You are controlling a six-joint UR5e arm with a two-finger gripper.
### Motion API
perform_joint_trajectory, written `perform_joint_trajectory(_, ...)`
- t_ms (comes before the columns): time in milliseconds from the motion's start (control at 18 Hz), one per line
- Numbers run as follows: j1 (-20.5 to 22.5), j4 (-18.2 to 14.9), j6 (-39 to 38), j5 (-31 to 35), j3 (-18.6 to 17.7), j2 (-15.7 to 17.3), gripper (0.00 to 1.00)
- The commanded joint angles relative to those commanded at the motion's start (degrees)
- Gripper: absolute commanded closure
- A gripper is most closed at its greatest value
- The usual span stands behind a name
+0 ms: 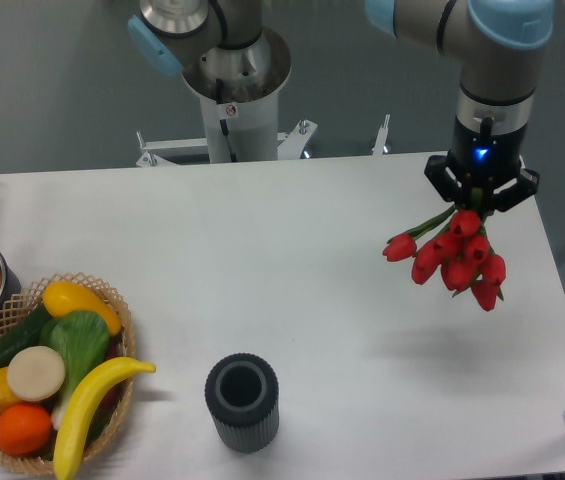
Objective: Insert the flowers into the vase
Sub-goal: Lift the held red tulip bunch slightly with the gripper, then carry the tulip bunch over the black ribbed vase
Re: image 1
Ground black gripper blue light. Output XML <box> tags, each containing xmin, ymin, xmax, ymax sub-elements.
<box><xmin>424</xmin><ymin>119</ymin><xmax>540</xmax><ymax>212</ymax></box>

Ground red tulip bouquet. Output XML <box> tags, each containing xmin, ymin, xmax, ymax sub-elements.
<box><xmin>382</xmin><ymin>189</ymin><xmax>507</xmax><ymax>312</ymax></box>

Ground dark grey ribbed vase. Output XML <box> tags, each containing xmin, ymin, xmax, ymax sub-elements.
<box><xmin>204</xmin><ymin>353</ymin><xmax>280</xmax><ymax>453</ymax></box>

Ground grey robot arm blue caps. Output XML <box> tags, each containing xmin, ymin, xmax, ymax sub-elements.
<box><xmin>127</xmin><ymin>1</ymin><xmax>554</xmax><ymax>215</ymax></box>

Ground green plastic bok choy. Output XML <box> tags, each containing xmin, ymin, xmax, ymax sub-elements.
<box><xmin>40</xmin><ymin>310</ymin><xmax>110</xmax><ymax>431</ymax></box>

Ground yellow plastic squash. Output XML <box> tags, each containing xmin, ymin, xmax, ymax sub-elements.
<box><xmin>42</xmin><ymin>281</ymin><xmax>122</xmax><ymax>337</ymax></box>

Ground yellow plastic banana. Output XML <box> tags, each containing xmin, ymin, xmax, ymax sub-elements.
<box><xmin>53</xmin><ymin>357</ymin><xmax>157</xmax><ymax>480</ymax></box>

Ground woven wicker basket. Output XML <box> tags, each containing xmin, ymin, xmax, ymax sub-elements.
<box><xmin>0</xmin><ymin>273</ymin><xmax>136</xmax><ymax>477</ymax></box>

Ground beige round plastic disc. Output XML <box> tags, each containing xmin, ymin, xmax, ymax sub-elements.
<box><xmin>7</xmin><ymin>346</ymin><xmax>66</xmax><ymax>402</ymax></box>

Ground dark green plastic cucumber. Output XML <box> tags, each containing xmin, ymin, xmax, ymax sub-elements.
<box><xmin>0</xmin><ymin>304</ymin><xmax>52</xmax><ymax>368</ymax></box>

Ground orange plastic fruit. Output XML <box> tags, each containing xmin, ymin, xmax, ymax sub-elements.
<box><xmin>0</xmin><ymin>403</ymin><xmax>52</xmax><ymax>456</ymax></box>

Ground white metal base frame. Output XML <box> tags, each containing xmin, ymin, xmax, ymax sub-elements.
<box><xmin>135</xmin><ymin>113</ymin><xmax>391</xmax><ymax>167</ymax></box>

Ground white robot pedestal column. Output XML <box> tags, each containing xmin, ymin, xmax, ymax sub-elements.
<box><xmin>183</xmin><ymin>27</ymin><xmax>291</xmax><ymax>164</ymax></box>

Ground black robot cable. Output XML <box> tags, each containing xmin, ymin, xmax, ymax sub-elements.
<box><xmin>214</xmin><ymin>78</ymin><xmax>239</xmax><ymax>163</ymax></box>

